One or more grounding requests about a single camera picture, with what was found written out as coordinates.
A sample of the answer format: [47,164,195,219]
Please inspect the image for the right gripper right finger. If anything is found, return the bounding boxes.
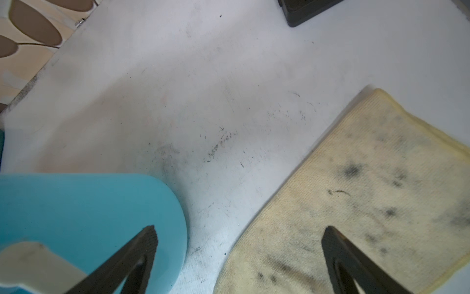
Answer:
[321,226,410,294]

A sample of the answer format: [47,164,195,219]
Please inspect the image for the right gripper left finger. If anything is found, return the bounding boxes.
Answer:
[67,225,159,294]

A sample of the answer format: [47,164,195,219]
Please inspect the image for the blue plastic bucket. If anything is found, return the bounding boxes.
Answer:
[1,173,187,294]

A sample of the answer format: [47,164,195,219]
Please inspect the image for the yellow cloth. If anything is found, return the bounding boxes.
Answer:
[214,89,470,294]

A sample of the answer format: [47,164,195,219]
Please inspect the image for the black tray with plastic bag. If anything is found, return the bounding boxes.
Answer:
[278,0,343,28]

